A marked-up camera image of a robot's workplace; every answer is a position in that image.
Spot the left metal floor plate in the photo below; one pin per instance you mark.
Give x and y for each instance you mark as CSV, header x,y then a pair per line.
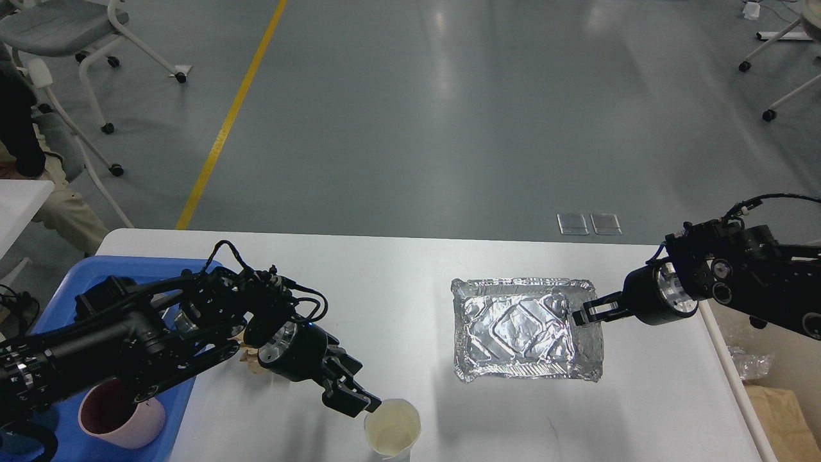
x,y
572,224

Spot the cream paper cup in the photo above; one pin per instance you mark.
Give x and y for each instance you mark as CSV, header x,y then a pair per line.
x,y
393,429

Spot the right metal floor plate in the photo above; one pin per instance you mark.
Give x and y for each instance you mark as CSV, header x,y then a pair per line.
x,y
606,224

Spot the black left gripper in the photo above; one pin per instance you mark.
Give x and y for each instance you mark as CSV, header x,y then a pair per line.
x,y
298,352

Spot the metal floor plate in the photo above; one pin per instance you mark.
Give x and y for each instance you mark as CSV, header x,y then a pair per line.
x,y
572,224
606,224

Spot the white floor power adapter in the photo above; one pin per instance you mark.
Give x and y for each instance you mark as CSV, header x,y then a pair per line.
x,y
751,11

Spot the grey office chair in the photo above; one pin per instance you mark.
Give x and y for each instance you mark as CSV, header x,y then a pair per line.
x,y
89,32

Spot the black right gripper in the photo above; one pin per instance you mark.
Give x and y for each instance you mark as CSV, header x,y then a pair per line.
x,y
652,293

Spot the aluminium foil tray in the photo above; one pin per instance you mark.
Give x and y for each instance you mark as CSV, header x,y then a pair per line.
x,y
523,328

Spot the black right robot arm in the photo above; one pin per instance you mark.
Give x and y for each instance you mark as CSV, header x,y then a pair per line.
x,y
740,267

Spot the beige plastic bin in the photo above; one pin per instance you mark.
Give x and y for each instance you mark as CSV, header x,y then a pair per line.
x,y
774,376

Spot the crumpled brown paper ball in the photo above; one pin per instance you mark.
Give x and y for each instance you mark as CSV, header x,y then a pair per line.
x,y
249,356

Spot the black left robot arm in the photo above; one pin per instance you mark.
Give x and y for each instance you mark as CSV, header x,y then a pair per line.
x,y
157,335

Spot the crumpled clear plastic wrap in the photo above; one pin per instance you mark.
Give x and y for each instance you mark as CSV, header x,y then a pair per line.
x,y
750,367

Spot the dark blue home mug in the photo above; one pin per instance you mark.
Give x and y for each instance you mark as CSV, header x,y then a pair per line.
x,y
18,447

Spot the seated person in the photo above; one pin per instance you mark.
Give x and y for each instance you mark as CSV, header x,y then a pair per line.
x,y
27,156

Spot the white side table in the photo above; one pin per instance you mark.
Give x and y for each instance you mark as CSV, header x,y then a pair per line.
x,y
20,200

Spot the blue plastic tray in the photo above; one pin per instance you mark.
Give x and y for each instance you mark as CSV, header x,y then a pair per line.
x,y
73,443

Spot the pink ribbed mug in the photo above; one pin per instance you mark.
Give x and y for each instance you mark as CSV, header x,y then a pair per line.
x,y
108,412

